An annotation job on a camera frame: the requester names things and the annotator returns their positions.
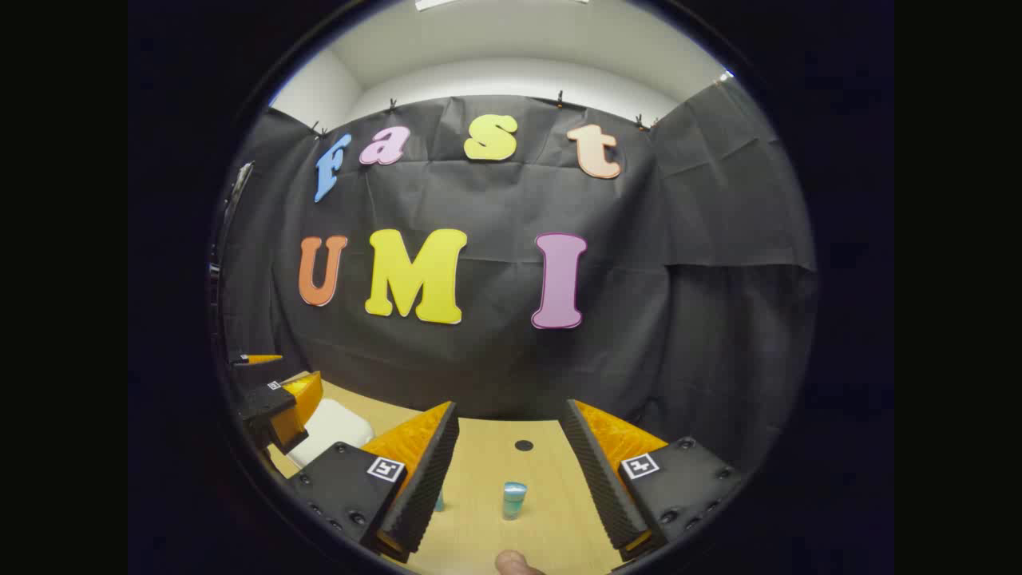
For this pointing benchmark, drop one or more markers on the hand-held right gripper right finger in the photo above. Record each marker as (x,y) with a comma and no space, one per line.
(603,487)

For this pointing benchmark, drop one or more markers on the black backdrop cloth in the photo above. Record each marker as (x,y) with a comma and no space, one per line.
(495,200)

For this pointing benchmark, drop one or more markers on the white suitcase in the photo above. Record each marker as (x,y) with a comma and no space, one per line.
(335,427)

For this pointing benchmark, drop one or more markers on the white ceiling light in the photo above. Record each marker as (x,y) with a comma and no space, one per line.
(435,3)

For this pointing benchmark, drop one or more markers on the blue cap green bottle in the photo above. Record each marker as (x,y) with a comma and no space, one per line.
(514,501)

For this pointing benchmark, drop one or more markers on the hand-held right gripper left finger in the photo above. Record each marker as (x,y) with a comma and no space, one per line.
(423,495)

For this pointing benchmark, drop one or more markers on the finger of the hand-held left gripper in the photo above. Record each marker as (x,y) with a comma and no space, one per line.
(259,359)
(267,411)

